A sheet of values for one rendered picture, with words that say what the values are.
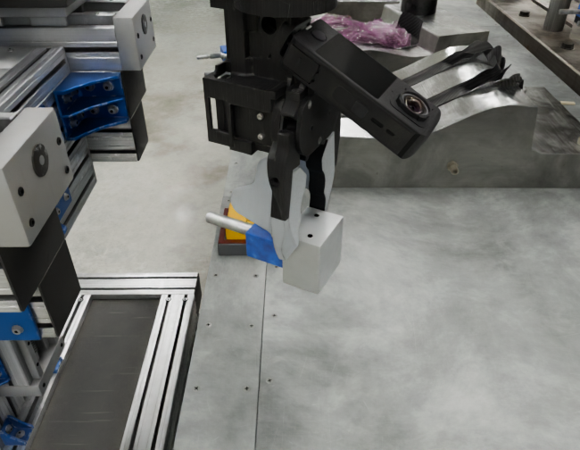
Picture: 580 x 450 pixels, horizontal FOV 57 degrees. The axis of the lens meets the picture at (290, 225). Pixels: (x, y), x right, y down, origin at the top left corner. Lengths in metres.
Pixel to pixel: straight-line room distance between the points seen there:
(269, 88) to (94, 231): 1.85
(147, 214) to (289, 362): 1.72
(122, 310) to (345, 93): 1.21
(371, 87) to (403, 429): 0.31
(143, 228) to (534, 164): 1.60
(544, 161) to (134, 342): 1.02
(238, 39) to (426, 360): 0.36
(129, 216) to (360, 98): 1.92
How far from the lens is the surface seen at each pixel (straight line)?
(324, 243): 0.44
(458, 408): 0.55
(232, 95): 0.40
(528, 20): 1.88
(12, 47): 1.05
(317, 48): 0.37
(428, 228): 0.75
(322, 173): 0.45
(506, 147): 0.84
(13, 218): 0.56
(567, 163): 0.89
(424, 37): 1.22
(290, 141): 0.38
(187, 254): 1.98
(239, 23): 0.40
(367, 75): 0.38
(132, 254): 2.03
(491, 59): 0.95
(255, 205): 0.43
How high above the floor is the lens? 1.23
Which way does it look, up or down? 36 degrees down
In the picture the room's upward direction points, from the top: straight up
